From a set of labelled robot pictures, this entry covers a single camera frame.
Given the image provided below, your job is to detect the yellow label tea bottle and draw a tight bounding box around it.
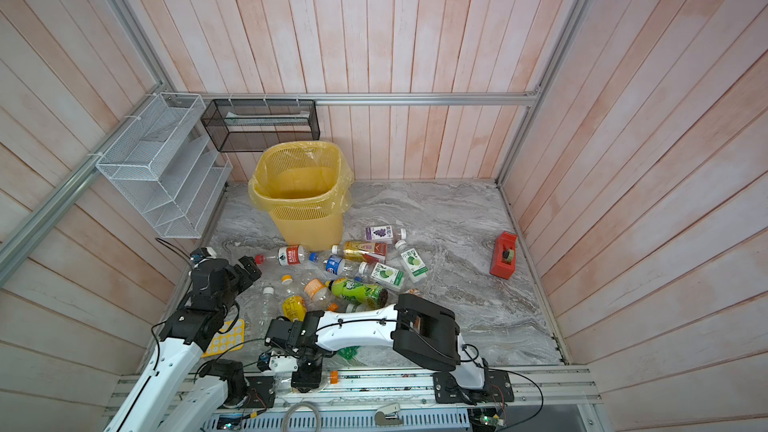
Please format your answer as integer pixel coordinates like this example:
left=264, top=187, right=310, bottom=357
left=281, top=274, right=307, bottom=321

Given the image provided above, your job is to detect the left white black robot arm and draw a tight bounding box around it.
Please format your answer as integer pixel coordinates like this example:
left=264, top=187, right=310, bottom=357
left=105, top=256, right=261, bottom=431

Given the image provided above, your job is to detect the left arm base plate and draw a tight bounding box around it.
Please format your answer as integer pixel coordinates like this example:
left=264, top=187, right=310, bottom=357
left=222, top=375, right=276, bottom=410

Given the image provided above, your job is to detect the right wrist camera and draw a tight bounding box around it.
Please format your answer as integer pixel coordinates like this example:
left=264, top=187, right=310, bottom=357
left=256, top=351, right=298, bottom=374

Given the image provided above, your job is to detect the yellow ribbed waste bin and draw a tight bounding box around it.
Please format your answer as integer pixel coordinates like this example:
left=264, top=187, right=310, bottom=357
left=248, top=141, right=354, bottom=251

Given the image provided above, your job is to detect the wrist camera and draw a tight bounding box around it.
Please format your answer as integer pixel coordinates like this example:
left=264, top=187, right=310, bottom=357
left=256, top=351, right=298, bottom=374
left=188, top=247, right=218, bottom=268

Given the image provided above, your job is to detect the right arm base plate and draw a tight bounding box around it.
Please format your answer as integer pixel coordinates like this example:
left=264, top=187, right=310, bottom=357
left=431, top=370, right=516, bottom=405

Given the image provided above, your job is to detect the orange label clear bottle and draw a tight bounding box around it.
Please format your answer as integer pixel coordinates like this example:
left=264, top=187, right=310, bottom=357
left=304, top=278, right=339, bottom=312

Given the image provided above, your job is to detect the red label water bottle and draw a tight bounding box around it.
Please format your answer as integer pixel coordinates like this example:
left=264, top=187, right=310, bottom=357
left=253, top=245, right=310, bottom=266

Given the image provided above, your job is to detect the blue label pepsi bottle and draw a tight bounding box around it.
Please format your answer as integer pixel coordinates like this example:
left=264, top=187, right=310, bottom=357
left=309, top=251, right=365, bottom=278

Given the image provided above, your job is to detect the green soda bottle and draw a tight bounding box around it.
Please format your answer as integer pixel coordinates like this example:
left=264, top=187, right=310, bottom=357
left=337, top=346, right=360, bottom=362

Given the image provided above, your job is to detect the lime label bottle right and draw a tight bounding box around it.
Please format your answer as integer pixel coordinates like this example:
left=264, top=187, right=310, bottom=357
left=395, top=240, right=429, bottom=283

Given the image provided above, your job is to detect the grey stapler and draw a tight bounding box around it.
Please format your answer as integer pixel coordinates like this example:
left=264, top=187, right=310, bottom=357
left=374, top=403, right=404, bottom=427

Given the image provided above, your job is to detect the white wire mesh shelf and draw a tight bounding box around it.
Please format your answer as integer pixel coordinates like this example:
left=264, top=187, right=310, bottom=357
left=97, top=93, right=232, bottom=239

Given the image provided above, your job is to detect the lime label bottle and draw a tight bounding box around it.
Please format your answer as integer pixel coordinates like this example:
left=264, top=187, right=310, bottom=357
left=358, top=262, right=405, bottom=293
left=395, top=240, right=429, bottom=283

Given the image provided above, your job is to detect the orange juice bottle white cap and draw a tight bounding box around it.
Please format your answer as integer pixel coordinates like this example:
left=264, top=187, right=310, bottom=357
left=345, top=304, right=369, bottom=313

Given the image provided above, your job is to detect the coiled grey cable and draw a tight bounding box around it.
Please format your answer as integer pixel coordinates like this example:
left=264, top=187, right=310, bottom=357
left=281, top=400, right=324, bottom=432

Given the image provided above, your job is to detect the black wire mesh basket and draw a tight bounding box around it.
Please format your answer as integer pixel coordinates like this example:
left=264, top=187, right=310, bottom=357
left=201, top=98, right=320, bottom=153

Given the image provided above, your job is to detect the gold red energy drink bottle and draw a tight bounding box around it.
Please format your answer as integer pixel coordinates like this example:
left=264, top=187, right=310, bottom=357
left=331, top=241, right=387, bottom=263

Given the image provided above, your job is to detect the purple grape juice bottle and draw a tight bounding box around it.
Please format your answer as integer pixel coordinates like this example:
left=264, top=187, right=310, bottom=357
left=365, top=224, right=407, bottom=244

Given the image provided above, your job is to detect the green label tea bottle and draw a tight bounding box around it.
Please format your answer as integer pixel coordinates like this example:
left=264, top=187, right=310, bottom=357
left=326, top=278, right=389, bottom=309

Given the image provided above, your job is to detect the red tape dispenser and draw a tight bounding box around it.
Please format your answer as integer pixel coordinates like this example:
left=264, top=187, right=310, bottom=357
left=490, top=232, right=517, bottom=280

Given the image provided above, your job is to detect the yellow plastic bin liner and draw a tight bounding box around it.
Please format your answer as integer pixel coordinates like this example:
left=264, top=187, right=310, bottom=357
left=248, top=141, right=354, bottom=220

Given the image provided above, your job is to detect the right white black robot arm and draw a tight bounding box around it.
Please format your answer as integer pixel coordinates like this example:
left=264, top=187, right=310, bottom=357
left=264, top=294, right=488, bottom=392

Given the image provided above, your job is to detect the lime label bottle left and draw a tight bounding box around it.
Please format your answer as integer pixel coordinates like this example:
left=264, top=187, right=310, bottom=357
left=358, top=262, right=405, bottom=293

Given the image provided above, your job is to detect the yellow calculator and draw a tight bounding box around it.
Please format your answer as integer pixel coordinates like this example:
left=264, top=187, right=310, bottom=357
left=202, top=319, right=246, bottom=358

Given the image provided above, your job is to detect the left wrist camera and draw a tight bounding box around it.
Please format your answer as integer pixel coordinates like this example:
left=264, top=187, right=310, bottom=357
left=188, top=247, right=218, bottom=268

